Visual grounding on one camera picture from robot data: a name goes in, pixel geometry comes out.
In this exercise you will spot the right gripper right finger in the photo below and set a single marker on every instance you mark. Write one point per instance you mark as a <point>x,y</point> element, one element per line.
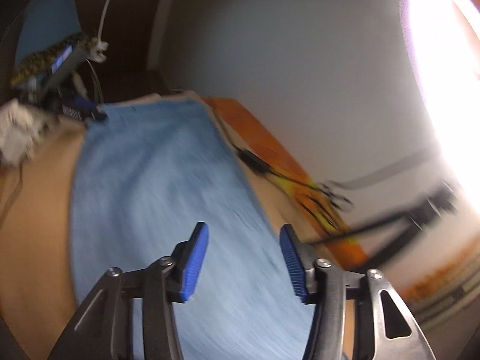
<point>318,282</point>

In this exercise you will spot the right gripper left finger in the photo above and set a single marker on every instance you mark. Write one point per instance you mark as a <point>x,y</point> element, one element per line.
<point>169,280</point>

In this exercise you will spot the light blue denim pants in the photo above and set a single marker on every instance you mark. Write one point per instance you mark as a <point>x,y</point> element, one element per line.
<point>145,177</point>

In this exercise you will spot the left gloved hand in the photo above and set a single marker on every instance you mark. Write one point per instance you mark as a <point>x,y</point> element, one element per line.
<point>23,129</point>

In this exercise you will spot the leopard print cushion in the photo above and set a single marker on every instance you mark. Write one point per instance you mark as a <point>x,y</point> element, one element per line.
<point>38,61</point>

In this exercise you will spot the beige blanket on bed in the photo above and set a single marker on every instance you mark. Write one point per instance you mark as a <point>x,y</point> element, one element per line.
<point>36,288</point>

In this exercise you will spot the orange floral bed sheet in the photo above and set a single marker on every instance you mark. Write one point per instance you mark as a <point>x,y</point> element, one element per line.
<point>307,197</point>

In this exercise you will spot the small black tripod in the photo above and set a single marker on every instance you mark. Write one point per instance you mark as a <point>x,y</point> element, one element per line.
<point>415,218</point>

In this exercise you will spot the bright ring light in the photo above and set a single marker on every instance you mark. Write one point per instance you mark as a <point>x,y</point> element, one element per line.
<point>442,39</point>

